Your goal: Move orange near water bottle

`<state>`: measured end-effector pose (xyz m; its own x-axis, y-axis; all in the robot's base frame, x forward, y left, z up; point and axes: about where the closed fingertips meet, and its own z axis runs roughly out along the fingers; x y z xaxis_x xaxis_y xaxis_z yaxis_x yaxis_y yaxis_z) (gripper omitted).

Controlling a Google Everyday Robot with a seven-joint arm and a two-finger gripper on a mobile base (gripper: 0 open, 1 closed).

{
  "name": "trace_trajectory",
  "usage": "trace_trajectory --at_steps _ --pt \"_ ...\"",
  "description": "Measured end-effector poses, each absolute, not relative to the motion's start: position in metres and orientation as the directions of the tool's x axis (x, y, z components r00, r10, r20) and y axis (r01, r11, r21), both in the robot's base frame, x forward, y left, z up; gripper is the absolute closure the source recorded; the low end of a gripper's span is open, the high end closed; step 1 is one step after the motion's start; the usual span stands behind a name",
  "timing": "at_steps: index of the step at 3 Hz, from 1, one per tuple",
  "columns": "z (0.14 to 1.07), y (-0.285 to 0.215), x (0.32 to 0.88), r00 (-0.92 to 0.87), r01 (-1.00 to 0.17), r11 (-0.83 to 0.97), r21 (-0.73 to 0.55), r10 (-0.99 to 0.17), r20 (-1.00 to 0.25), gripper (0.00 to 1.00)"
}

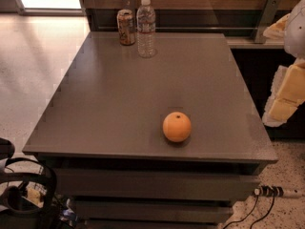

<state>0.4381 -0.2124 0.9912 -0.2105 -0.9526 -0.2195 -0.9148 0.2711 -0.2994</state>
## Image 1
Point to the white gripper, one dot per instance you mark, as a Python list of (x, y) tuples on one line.
[(295, 32)]

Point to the orange fruit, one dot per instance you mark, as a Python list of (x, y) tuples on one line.
[(176, 127)]

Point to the clear plastic water bottle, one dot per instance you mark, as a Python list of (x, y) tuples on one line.
[(145, 18)]

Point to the white power strip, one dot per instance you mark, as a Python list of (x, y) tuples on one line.
[(277, 192)]

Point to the grey drawer cabinet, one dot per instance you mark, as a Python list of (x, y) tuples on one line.
[(102, 134)]

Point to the brown drink can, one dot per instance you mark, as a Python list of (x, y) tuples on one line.
[(126, 27)]

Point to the metal wall bracket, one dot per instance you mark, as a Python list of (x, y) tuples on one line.
[(265, 20)]

